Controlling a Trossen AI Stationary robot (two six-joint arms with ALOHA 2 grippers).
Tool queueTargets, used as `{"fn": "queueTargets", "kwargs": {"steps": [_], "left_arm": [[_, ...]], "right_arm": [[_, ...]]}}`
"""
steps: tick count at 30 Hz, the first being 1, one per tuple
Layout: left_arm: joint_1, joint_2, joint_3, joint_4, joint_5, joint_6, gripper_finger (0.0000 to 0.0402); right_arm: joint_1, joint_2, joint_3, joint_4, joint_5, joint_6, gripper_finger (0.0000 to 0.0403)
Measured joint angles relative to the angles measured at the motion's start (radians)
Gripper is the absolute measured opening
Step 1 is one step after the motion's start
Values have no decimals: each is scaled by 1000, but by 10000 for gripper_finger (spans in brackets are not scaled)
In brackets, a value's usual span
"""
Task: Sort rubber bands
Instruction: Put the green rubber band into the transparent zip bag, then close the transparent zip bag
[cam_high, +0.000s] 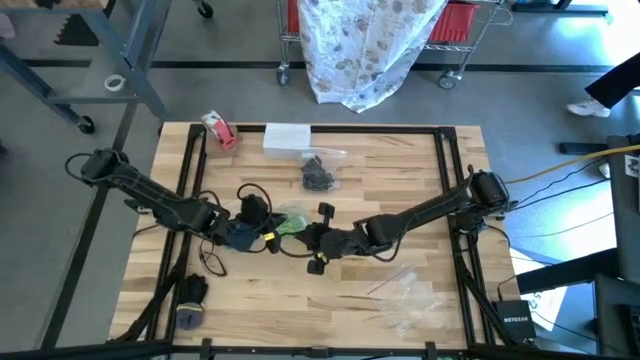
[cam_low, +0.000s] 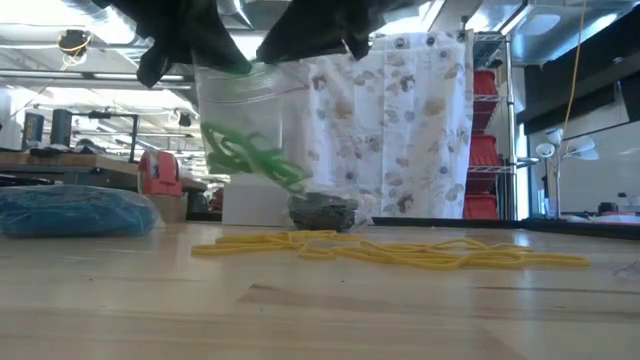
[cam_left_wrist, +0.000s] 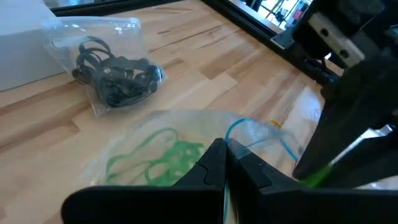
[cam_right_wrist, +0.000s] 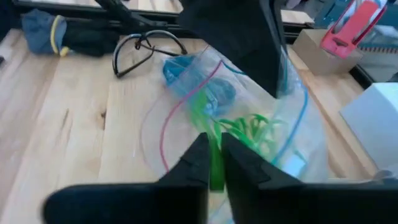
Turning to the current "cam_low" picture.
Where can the red plastic bin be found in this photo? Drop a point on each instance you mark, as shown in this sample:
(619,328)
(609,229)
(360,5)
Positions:
(482,150)
(485,85)
(481,207)

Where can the white cardboard box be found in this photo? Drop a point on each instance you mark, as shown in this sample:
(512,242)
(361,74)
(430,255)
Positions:
(250,205)

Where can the brown cardboard block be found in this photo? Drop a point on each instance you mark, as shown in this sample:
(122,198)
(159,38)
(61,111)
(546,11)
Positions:
(170,210)

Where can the red tape dispenser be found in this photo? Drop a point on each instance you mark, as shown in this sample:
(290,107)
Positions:
(160,175)

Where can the white multi-head lamp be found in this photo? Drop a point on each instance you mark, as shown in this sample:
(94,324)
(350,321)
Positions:
(580,147)

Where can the dark grey canister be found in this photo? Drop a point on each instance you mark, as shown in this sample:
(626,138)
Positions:
(32,131)
(61,127)

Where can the black background rack frame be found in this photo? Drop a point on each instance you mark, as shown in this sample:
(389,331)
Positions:
(134,135)

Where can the black slanted beam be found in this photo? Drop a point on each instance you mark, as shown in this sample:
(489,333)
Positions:
(610,55)

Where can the grey workbench wooden top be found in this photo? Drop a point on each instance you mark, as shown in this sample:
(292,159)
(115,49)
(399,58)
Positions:
(65,162)

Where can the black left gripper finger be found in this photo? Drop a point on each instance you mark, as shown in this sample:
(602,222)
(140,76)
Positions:
(225,52)

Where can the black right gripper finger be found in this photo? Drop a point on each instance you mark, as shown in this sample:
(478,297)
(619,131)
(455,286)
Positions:
(305,35)

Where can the white floral curtain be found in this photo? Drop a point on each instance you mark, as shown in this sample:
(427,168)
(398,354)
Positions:
(400,125)

